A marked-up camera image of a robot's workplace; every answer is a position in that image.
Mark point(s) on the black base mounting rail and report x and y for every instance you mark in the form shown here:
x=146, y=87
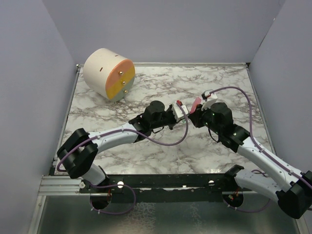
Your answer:
x=164, y=188

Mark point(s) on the cream cylinder with coloured face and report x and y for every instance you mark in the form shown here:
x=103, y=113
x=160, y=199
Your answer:
x=109, y=74

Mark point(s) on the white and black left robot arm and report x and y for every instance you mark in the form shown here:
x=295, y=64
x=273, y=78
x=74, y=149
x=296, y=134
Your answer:
x=78, y=152

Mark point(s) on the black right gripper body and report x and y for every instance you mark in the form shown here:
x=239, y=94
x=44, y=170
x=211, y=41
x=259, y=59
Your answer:
x=203, y=118

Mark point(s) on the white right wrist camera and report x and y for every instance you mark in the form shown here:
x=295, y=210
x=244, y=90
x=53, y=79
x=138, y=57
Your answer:
x=209, y=98

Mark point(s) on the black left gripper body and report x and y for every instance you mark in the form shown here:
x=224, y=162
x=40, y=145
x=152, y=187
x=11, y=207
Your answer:
x=167, y=119

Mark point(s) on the pink strap keyring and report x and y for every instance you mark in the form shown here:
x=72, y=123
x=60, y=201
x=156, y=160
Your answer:
x=196, y=102

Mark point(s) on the aluminium table frame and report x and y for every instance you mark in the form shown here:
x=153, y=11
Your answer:
x=68, y=212

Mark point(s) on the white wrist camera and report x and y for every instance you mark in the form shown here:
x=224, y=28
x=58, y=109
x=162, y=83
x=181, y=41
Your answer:
x=209, y=98
x=180, y=111

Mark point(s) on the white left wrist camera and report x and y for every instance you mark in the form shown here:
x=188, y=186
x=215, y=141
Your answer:
x=180, y=111

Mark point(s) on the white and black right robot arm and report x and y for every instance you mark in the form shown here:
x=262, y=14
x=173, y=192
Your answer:
x=291, y=188

